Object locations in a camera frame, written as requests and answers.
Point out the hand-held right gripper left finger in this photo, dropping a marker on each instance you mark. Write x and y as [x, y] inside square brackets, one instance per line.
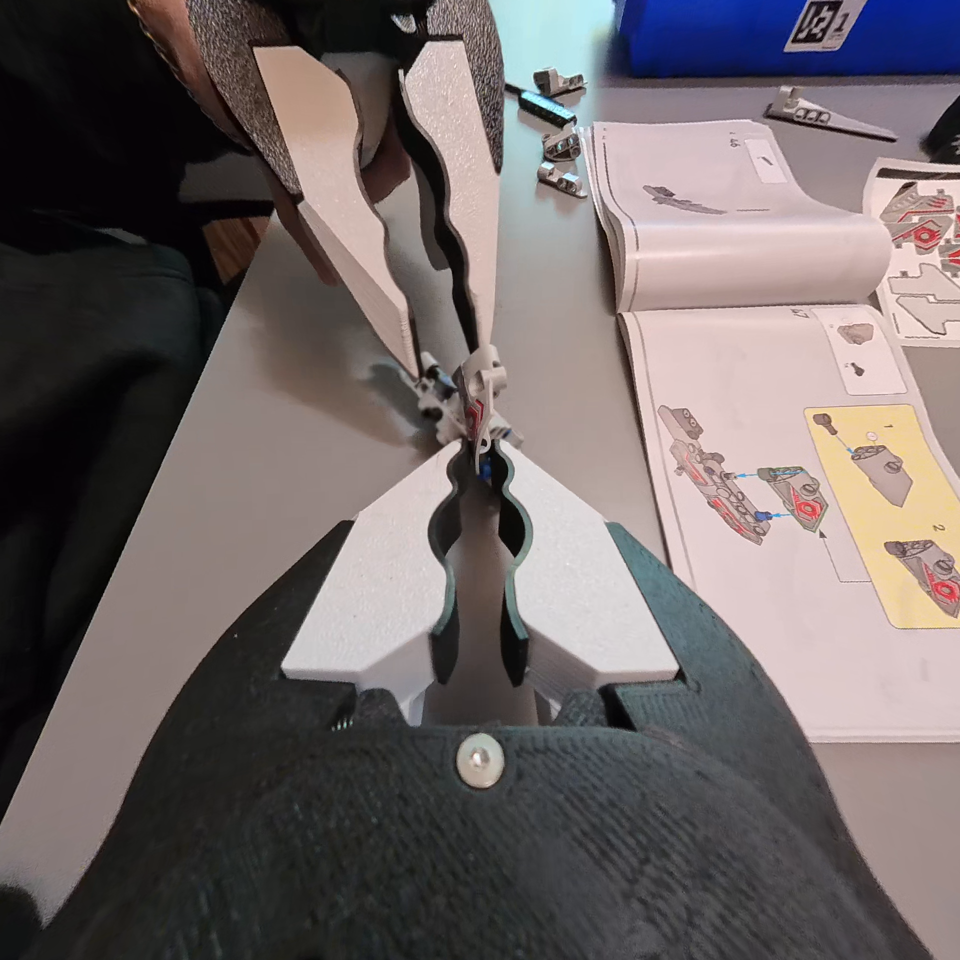
[352, 600]

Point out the blue box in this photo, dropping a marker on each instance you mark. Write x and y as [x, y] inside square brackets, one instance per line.
[712, 37]

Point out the toy sticker sheet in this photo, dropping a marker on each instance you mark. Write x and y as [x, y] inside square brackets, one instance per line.
[919, 247]

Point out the grey toy brick piece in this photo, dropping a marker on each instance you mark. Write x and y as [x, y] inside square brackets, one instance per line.
[562, 180]
[559, 81]
[561, 144]

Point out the black toy part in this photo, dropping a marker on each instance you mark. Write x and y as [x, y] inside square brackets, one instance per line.
[945, 139]

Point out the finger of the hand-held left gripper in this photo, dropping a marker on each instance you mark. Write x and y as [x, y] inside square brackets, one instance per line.
[465, 150]
[322, 150]

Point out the person's dark clothing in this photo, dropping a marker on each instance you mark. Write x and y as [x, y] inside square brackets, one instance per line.
[90, 375]

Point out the grey toy brick assembly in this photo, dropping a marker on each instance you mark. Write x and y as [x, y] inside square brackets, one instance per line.
[472, 405]

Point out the grey wedge toy panel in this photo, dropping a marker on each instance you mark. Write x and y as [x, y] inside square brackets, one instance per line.
[806, 112]

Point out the grey desk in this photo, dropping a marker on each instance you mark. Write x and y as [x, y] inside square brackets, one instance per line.
[562, 300]

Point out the black toy axle piece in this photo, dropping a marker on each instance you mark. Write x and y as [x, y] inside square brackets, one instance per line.
[544, 105]

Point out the person's left hand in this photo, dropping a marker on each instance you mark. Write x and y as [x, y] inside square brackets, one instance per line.
[311, 240]

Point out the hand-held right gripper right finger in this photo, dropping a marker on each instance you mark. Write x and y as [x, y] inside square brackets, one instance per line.
[592, 600]

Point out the open instruction booklet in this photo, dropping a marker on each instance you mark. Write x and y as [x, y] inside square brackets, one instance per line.
[750, 450]

